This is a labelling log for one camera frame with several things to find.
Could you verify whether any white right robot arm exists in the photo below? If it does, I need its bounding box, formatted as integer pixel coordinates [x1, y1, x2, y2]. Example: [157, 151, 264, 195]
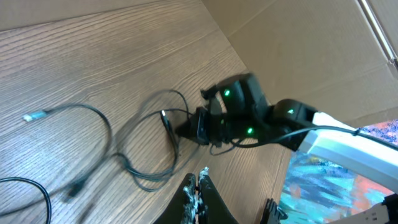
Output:
[176, 73, 397, 192]

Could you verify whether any thin black USB cable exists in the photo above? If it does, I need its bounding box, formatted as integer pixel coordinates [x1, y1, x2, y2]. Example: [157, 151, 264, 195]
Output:
[0, 177, 52, 224]

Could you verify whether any colourful patterned floor mat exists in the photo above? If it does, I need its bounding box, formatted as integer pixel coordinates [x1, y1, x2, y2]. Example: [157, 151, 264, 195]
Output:
[278, 119, 398, 224]

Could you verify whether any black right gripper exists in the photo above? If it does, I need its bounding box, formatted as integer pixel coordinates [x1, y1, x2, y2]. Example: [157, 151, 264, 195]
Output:
[154, 85, 236, 224]

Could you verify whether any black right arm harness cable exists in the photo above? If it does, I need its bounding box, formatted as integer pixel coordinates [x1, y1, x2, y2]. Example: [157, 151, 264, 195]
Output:
[210, 124, 398, 156]

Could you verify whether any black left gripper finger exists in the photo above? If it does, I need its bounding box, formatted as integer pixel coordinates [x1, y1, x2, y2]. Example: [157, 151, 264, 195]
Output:
[197, 167, 238, 224]

